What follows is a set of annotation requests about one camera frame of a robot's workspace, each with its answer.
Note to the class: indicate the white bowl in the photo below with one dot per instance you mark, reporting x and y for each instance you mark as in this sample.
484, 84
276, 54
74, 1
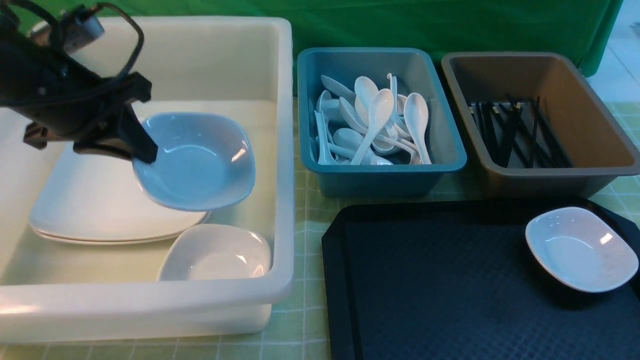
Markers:
216, 252
580, 250
204, 162

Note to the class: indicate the white spoon in bin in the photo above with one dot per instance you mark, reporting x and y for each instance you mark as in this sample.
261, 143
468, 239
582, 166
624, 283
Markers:
325, 156
365, 90
416, 116

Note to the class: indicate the black chopstick pair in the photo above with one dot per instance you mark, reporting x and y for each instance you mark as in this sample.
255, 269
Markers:
534, 161

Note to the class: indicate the white ceramic soup spoon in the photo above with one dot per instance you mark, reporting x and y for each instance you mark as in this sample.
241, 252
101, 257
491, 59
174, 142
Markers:
379, 111

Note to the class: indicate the white bowl in tub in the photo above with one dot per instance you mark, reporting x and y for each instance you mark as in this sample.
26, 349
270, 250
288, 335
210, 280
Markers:
216, 252

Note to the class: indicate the black serving tray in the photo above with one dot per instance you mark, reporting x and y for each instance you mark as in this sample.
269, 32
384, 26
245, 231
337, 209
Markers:
456, 281

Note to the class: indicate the white spoon left in bin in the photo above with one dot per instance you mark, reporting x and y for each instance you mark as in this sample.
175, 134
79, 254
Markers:
325, 156

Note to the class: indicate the large white plastic tub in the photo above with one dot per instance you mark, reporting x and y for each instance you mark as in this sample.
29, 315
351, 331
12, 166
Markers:
188, 58

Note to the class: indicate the teal plastic bin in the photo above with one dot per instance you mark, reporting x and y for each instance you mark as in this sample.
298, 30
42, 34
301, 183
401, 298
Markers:
391, 167

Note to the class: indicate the white spoon right in bin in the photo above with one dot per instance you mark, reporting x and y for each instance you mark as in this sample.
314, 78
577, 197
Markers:
416, 116

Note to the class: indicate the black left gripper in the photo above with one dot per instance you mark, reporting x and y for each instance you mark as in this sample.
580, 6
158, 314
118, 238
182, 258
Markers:
67, 102

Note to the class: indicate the green checked tablecloth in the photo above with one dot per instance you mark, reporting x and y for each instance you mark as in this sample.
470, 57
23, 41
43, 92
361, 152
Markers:
297, 327

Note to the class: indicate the brown plastic bin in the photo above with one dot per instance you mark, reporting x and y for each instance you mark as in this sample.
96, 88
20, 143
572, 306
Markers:
595, 142

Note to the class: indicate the white square plate in tub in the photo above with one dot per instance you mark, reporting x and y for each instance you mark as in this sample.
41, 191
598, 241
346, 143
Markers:
145, 226

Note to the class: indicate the white spoon centre in bin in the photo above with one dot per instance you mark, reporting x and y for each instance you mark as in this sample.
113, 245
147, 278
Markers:
365, 90

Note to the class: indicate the green backdrop cloth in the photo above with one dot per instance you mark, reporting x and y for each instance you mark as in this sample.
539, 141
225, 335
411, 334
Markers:
575, 29

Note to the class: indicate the black chopsticks bundle in bin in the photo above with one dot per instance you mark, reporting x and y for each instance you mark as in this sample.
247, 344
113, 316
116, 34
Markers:
505, 129

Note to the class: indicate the large white square plate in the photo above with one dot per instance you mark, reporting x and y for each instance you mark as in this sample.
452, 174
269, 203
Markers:
83, 185

